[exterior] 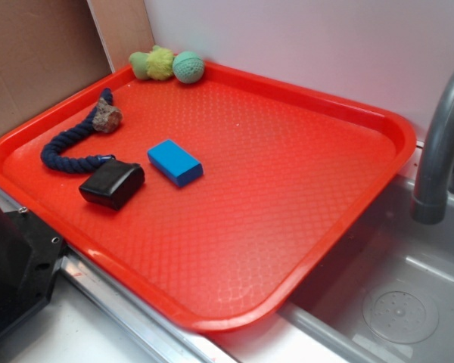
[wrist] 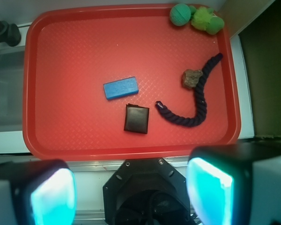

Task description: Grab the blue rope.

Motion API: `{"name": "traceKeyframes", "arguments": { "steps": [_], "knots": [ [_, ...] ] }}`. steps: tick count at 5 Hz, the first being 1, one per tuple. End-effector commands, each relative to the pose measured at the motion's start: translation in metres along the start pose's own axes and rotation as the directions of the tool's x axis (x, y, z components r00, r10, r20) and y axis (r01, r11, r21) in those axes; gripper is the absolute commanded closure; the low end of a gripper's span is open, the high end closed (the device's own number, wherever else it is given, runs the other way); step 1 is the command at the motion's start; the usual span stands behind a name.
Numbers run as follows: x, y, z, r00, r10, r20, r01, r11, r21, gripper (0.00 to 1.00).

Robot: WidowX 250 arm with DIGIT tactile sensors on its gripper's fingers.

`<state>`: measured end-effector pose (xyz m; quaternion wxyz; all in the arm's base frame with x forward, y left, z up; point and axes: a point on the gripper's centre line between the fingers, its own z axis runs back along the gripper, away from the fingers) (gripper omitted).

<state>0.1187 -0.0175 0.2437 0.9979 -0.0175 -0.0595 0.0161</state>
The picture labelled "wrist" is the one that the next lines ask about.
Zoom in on black leather wallet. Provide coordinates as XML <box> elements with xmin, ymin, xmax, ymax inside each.
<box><xmin>124</xmin><ymin>104</ymin><xmax>149</xmax><ymax>134</ymax></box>

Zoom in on dark blue rope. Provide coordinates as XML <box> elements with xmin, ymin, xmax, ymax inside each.
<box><xmin>155</xmin><ymin>52</ymin><xmax>223</xmax><ymax>128</ymax></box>

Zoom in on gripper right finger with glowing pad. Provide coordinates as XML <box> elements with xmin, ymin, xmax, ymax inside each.
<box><xmin>186</xmin><ymin>142</ymin><xmax>281</xmax><ymax>225</ymax></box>

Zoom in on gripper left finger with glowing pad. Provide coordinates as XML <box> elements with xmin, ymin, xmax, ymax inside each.
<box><xmin>0</xmin><ymin>159</ymin><xmax>77</xmax><ymax>225</ymax></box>

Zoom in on green ball tug toy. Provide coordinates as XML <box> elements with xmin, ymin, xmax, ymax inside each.
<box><xmin>169</xmin><ymin>3</ymin><xmax>225</xmax><ymax>35</ymax></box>

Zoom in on brown rock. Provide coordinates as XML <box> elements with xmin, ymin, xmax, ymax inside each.
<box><xmin>182</xmin><ymin>69</ymin><xmax>203</xmax><ymax>89</ymax></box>

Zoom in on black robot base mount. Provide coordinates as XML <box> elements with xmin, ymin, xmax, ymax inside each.
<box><xmin>103</xmin><ymin>158</ymin><xmax>196</xmax><ymax>225</ymax></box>

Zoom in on red plastic tray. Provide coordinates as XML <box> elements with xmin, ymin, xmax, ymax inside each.
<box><xmin>23</xmin><ymin>5</ymin><xmax>241</xmax><ymax>161</ymax></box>

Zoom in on blue rectangular block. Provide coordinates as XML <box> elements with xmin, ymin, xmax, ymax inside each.
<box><xmin>103</xmin><ymin>77</ymin><xmax>139</xmax><ymax>100</ymax></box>

